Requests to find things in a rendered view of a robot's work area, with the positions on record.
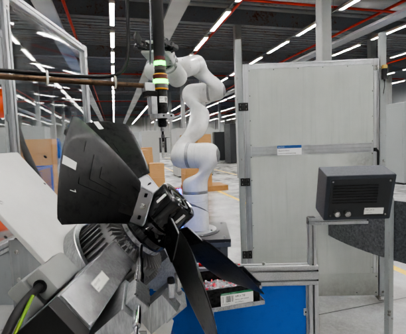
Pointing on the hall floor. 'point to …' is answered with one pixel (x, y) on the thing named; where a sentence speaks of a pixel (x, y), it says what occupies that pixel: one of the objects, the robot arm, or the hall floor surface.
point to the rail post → (313, 309)
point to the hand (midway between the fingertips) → (148, 37)
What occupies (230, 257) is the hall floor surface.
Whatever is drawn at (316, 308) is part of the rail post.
